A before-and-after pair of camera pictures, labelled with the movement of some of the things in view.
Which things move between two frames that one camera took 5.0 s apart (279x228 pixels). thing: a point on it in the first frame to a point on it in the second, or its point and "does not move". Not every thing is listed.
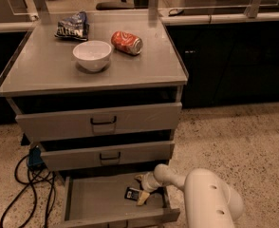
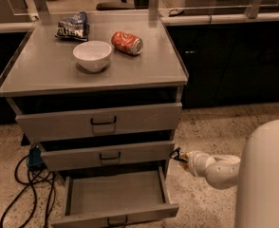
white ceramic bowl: (92, 55) does not move
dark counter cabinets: (225, 64) does not move
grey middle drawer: (107, 156) does not move
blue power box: (34, 156) does not move
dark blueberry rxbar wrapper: (132, 194) to (176, 155)
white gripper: (148, 181) to (192, 161)
